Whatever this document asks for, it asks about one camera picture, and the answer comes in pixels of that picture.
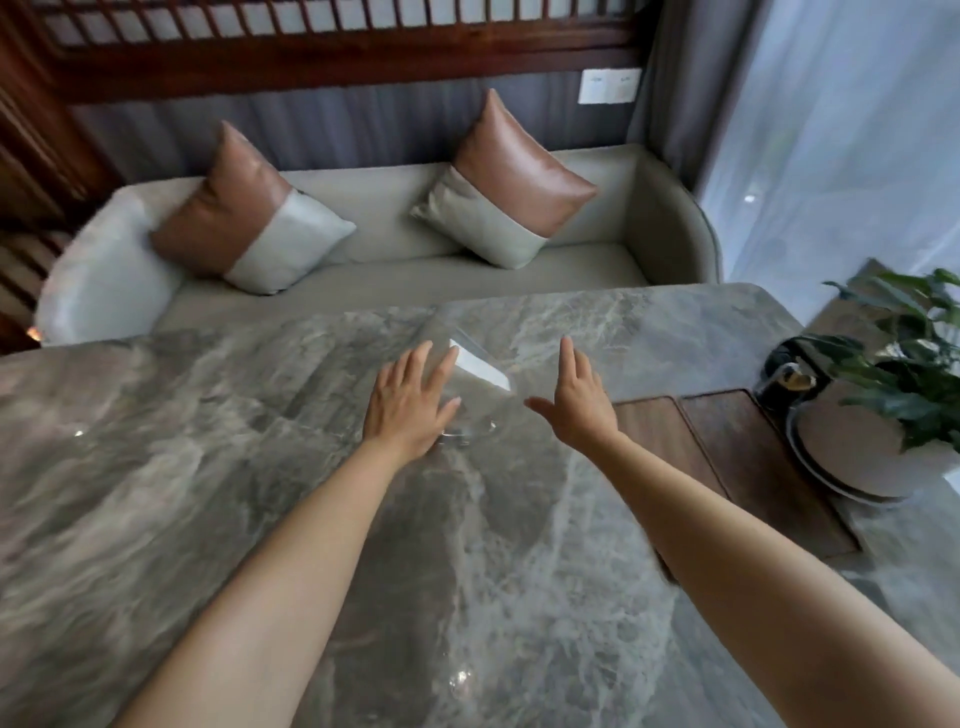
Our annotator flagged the person's left hand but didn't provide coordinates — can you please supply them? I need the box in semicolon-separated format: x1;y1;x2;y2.
362;339;463;461

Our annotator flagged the person's right hand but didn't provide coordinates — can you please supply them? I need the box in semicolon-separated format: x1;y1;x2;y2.
523;335;623;456

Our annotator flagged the clear acrylic napkin holder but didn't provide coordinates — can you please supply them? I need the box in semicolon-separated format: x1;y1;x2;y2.
414;313;520;445

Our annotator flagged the light wooden tray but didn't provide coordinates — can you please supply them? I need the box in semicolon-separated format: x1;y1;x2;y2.
610;395;735;588

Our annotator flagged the dark wooden tray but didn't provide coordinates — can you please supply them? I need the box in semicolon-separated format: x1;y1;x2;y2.
677;387;862;562

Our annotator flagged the person's right forearm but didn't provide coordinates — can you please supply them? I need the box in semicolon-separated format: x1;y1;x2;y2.
592;431;960;728

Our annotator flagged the person's left forearm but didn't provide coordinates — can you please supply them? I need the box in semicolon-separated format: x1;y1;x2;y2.
112;438;438;728

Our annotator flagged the grey sofa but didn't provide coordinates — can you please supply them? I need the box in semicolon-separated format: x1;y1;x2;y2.
32;142;724;349

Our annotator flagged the small black container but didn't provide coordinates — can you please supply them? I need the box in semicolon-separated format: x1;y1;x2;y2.
752;336;831;415

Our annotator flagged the white plant saucer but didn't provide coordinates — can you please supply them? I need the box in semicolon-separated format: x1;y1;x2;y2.
785;395;948;513

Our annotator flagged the brown and grey cushion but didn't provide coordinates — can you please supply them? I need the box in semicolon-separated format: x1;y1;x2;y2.
409;88;600;272
147;119;358;297

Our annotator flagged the grey marble table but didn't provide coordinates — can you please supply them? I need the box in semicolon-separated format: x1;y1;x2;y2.
0;282;960;728

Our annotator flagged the beige menu card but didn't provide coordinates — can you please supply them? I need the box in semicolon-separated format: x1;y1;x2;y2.
806;257;901;340

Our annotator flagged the green plant in white pot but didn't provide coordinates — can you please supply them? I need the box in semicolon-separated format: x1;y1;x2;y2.
787;267;960;501

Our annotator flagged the grey curtain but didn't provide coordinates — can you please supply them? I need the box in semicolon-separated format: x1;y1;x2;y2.
625;0;760;198

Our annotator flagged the white sheer curtain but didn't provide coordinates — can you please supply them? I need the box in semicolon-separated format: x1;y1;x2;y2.
692;0;960;325

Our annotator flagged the white wall switch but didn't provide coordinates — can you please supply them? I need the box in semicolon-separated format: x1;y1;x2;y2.
578;67;645;107

